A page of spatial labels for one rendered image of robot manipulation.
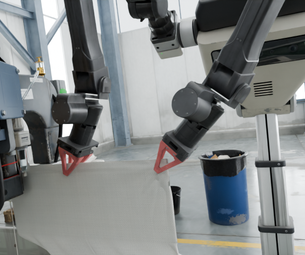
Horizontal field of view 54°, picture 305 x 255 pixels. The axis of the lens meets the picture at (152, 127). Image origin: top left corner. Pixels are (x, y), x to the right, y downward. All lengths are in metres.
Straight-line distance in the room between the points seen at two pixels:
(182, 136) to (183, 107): 0.09
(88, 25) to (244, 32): 0.34
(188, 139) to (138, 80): 8.85
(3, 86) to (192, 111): 0.32
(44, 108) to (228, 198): 2.23
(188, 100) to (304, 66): 0.58
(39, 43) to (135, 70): 3.63
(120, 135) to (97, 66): 8.84
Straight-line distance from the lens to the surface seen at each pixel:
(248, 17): 0.59
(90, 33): 0.72
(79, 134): 0.75
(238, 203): 2.97
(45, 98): 0.98
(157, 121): 9.24
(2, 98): 0.51
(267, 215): 1.27
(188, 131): 0.62
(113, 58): 9.60
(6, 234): 1.56
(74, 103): 0.69
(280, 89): 1.11
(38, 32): 6.87
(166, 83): 9.10
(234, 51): 0.60
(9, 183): 0.86
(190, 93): 0.55
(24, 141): 0.82
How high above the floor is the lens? 1.21
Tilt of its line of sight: 4 degrees down
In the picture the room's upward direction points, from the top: 7 degrees counter-clockwise
